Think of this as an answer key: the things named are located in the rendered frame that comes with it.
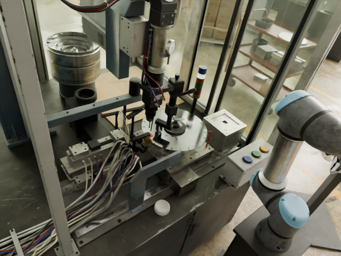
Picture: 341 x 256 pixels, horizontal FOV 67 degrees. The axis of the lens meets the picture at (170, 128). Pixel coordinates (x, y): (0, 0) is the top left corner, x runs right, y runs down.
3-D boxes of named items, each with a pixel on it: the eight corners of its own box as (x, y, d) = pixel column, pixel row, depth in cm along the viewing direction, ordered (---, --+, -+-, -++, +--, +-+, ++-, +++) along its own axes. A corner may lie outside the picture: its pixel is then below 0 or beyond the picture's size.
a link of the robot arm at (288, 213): (280, 241, 101) (295, 223, 93) (260, 212, 111) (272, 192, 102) (303, 233, 106) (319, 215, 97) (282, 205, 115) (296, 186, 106)
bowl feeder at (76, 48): (90, 77, 191) (87, 29, 169) (110, 99, 174) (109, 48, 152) (46, 87, 174) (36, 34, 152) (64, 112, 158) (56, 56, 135)
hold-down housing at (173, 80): (172, 110, 119) (180, 70, 106) (178, 116, 116) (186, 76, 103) (162, 113, 116) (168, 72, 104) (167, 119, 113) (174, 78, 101)
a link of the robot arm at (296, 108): (263, 215, 110) (310, 117, 73) (244, 187, 121) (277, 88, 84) (286, 206, 113) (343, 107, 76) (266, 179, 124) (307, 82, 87)
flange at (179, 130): (183, 136, 125) (184, 133, 123) (161, 131, 126) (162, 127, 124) (187, 123, 133) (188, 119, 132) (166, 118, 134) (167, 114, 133)
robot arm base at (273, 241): (297, 240, 114) (307, 228, 108) (277, 260, 106) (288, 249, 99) (268, 214, 122) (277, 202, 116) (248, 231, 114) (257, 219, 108)
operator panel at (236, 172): (251, 156, 151) (261, 137, 142) (267, 168, 145) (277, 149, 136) (219, 176, 136) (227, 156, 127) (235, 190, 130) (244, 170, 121)
